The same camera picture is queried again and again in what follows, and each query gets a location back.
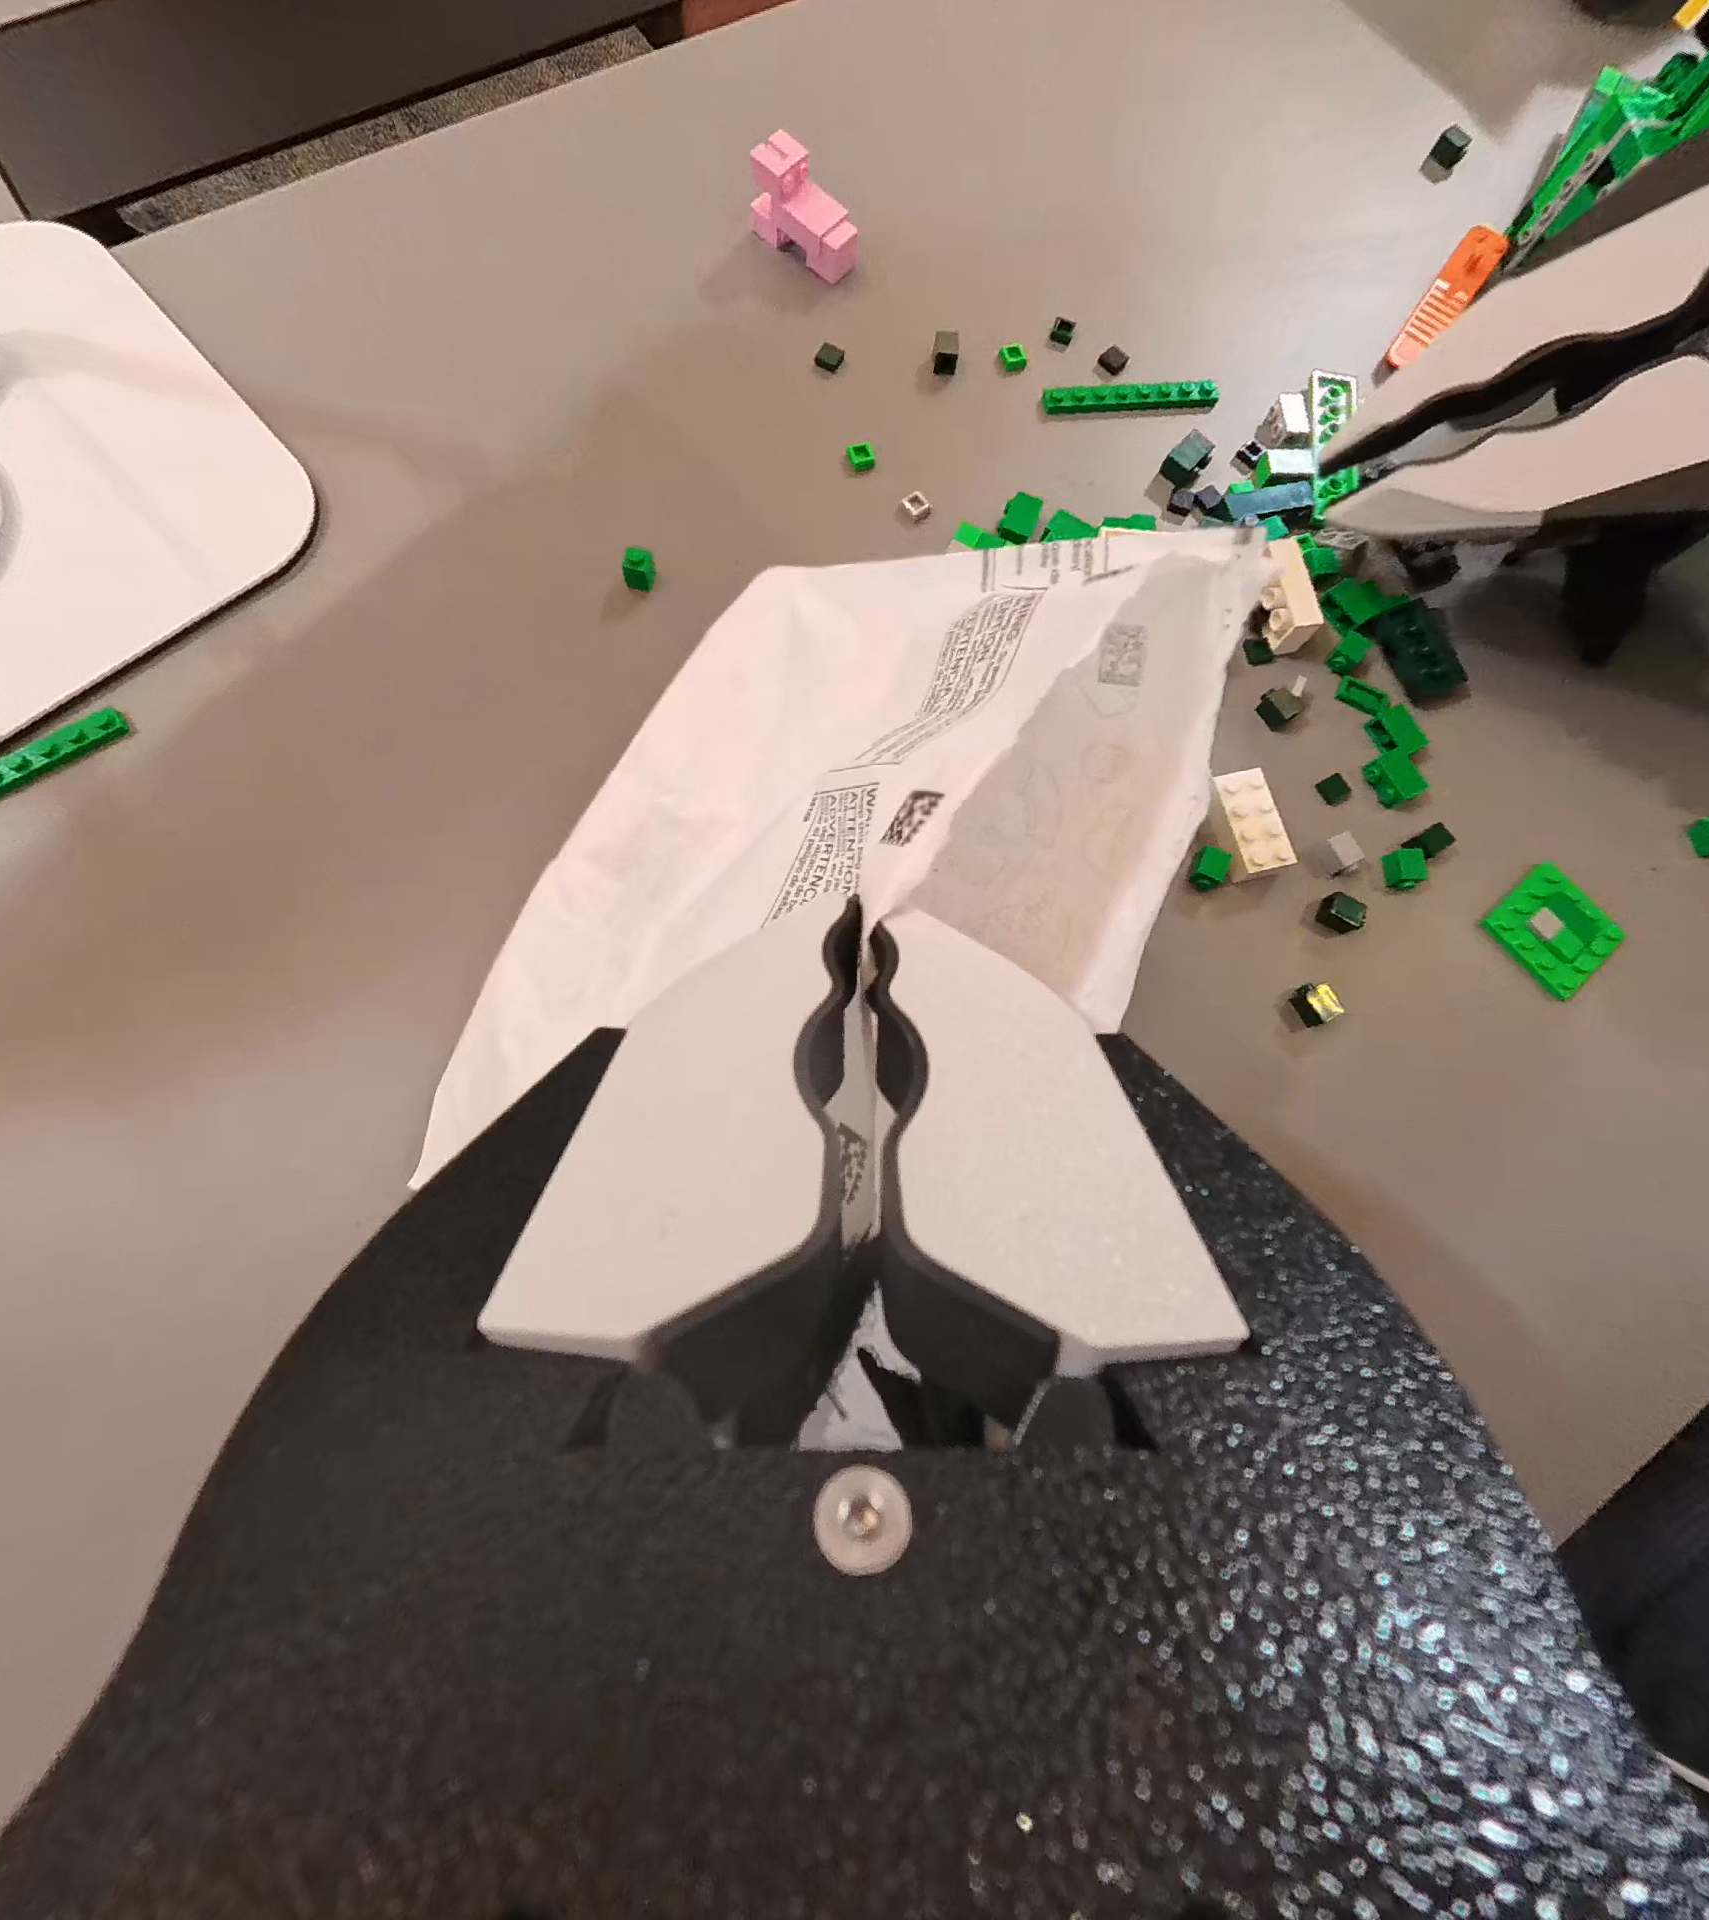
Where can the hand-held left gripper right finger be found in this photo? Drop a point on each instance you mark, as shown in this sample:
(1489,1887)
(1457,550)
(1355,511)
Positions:
(1065,1185)

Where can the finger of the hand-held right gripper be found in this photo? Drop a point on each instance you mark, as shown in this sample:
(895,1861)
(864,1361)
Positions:
(1620,450)
(1574,285)

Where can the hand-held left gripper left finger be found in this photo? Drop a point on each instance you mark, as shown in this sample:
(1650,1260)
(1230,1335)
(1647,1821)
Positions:
(660,1185)

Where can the white paper bag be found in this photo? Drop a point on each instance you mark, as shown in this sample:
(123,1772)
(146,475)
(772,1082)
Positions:
(794,707)

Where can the pink pig figure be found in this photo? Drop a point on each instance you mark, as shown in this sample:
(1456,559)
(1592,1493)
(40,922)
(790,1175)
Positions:
(804,217)

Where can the grey desk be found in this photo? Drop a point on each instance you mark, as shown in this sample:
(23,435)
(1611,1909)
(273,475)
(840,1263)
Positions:
(495,450)

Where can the black desk pad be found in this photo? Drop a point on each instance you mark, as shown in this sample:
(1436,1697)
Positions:
(195,91)

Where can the orange brick separator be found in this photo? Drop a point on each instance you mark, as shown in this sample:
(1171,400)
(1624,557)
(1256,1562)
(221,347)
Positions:
(1446,292)

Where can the green brick model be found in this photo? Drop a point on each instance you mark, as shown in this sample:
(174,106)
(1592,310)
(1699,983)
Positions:
(1636,106)

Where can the bright green holed plate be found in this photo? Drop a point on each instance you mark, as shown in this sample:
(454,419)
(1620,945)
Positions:
(1337,404)

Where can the white studded brick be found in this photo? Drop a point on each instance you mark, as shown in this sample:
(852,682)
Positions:
(1253,823)
(1289,601)

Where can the grey small brick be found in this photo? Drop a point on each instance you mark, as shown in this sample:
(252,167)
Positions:
(1341,855)

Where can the long green plate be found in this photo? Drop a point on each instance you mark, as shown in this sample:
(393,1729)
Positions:
(1133,397)
(15,772)

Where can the white booklet stand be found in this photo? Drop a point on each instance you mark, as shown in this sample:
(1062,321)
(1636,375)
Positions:
(120,450)

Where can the green square frame plate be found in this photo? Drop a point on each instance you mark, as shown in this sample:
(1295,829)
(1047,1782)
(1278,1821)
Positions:
(1509,931)

